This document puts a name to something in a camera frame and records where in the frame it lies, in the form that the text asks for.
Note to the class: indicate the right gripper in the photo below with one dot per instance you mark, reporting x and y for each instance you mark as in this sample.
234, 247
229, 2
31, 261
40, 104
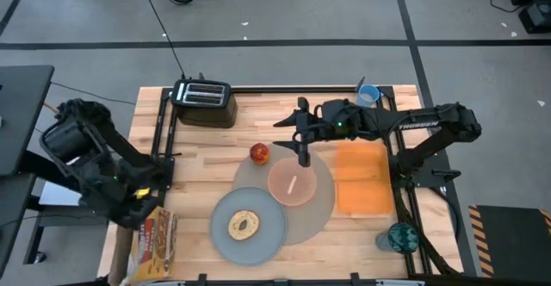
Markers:
303, 133

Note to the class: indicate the black equipment cases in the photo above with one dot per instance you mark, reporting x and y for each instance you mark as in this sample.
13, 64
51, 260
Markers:
536, 6

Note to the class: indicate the grey plate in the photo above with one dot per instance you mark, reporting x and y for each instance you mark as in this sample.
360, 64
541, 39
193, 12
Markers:
258, 251

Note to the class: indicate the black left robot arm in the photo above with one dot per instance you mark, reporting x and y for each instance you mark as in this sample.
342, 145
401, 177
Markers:
73, 144

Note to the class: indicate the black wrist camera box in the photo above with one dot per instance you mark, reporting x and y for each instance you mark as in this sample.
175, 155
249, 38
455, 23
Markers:
340, 111

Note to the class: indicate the orange translucent plastic bin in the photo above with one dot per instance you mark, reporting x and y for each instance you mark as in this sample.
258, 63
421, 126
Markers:
363, 182

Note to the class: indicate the black stand legs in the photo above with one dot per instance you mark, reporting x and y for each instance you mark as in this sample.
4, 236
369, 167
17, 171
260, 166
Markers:
32, 238

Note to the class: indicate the teal drinking glass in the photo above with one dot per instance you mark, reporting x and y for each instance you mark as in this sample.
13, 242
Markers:
402, 238

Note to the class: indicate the black table rail frame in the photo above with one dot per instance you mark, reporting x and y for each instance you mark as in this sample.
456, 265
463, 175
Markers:
292, 89

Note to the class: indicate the black hazard striped mat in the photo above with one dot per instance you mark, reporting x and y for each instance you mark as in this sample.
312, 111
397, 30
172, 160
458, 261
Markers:
512, 243

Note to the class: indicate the black toaster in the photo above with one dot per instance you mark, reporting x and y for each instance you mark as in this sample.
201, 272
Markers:
206, 111

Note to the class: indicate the bagel half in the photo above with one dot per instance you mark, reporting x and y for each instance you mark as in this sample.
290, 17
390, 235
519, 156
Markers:
236, 230

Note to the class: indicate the blue plastic cup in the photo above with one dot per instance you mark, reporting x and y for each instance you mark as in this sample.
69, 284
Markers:
368, 95

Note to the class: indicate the black desk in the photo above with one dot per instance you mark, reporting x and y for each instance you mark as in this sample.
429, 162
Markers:
21, 113

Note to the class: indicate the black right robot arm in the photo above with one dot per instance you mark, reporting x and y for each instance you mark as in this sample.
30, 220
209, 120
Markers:
430, 124

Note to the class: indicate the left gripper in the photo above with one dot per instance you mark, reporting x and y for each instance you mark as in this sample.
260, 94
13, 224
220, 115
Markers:
120, 208

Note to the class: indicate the red yellow apple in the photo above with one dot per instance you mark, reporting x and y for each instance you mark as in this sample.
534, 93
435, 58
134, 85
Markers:
260, 153

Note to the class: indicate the raisin bran cereal box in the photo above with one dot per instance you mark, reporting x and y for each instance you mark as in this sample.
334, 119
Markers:
155, 247

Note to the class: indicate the round grey placemat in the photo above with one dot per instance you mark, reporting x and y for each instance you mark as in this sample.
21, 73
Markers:
310, 221

